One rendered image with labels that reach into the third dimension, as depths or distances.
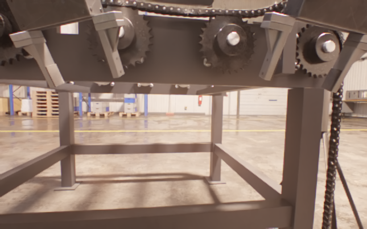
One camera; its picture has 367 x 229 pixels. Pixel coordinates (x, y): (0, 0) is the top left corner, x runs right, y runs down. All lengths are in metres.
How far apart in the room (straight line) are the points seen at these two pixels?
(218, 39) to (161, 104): 9.11
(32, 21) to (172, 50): 0.33
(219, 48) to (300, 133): 0.39
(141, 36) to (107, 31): 0.19
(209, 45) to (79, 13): 0.33
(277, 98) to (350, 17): 11.28
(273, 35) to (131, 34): 0.32
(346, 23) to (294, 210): 0.59
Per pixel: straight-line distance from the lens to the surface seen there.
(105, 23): 0.34
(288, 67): 0.61
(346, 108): 12.11
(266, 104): 11.26
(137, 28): 0.54
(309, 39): 0.70
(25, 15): 0.41
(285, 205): 0.78
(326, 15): 0.37
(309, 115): 0.72
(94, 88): 1.57
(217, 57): 0.54
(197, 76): 0.57
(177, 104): 9.63
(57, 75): 0.44
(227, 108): 10.23
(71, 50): 0.62
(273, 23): 0.34
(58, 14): 0.37
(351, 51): 0.43
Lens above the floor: 0.69
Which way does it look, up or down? 4 degrees down
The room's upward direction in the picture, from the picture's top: 1 degrees clockwise
